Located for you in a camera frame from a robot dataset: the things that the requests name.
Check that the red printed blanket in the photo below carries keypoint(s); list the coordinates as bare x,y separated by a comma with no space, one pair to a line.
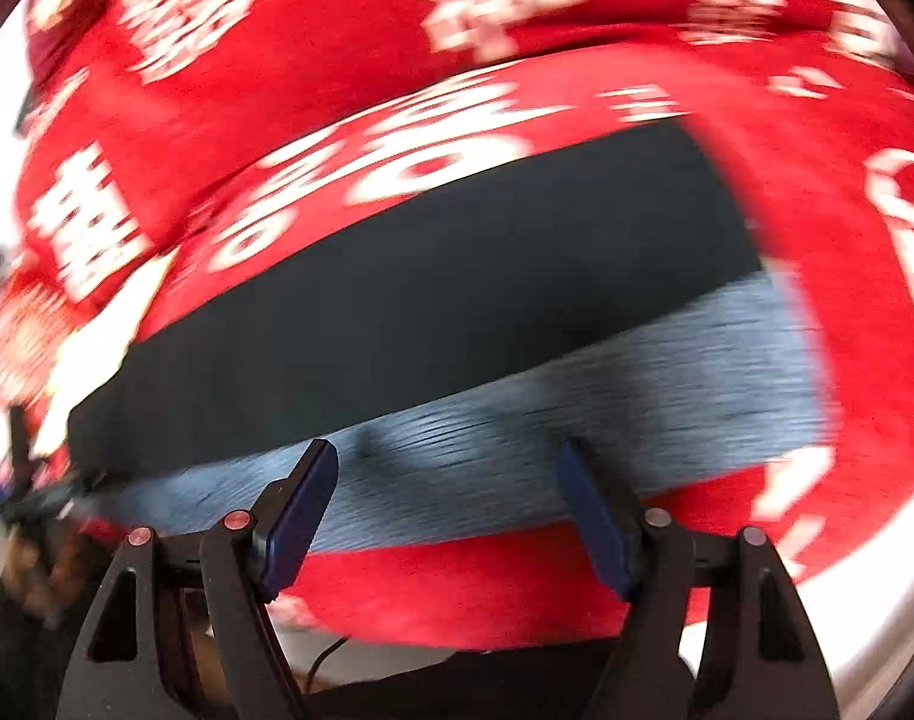
367,37

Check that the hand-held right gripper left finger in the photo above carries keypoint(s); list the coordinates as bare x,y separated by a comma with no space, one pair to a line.
301,514

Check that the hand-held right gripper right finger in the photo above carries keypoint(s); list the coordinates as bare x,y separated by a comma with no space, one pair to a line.
598,525

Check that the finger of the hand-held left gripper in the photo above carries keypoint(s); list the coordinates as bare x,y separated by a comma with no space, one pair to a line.
70,496

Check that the black pants with blue lining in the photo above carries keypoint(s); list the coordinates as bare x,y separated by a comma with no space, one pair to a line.
442,292

